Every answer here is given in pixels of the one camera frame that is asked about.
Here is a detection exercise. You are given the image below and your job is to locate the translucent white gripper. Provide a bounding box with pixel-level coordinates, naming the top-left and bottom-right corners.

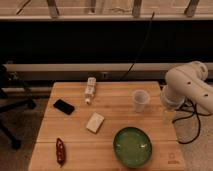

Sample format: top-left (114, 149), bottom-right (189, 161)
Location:
top-left (160, 85), bottom-right (185, 123)

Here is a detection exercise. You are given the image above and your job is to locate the white sponge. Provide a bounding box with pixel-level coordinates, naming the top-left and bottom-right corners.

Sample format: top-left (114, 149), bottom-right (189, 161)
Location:
top-left (86, 113), bottom-right (104, 133)

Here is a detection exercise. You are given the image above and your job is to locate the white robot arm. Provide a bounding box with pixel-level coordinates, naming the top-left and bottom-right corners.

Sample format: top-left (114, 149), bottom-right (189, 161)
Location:
top-left (160, 61), bottom-right (213, 114)

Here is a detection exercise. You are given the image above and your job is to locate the translucent white cup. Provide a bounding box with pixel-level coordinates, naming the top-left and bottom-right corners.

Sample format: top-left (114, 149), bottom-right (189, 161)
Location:
top-left (132, 90), bottom-right (150, 113)

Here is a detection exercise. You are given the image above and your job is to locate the green ceramic bowl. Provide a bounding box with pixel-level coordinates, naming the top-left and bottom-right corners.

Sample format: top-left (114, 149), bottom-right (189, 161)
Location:
top-left (113, 127), bottom-right (152, 169)

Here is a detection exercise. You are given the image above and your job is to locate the white tube bottle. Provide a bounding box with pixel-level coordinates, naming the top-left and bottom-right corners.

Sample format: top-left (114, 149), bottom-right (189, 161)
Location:
top-left (85, 77), bottom-right (96, 104)

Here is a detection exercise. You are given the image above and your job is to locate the black smartphone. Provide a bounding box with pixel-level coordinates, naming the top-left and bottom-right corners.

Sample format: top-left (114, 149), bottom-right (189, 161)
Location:
top-left (53, 99), bottom-right (75, 115)

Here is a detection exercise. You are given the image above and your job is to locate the red chili pepper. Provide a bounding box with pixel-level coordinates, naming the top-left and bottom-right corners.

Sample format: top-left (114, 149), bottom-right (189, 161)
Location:
top-left (56, 138), bottom-right (66, 166)

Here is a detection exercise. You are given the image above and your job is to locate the black office chair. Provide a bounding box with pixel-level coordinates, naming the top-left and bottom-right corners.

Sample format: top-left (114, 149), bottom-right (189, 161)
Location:
top-left (0, 63), bottom-right (38, 150)

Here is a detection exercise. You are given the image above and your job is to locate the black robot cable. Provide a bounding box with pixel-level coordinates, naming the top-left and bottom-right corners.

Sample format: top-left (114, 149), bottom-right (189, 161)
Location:
top-left (172, 98), bottom-right (213, 145)

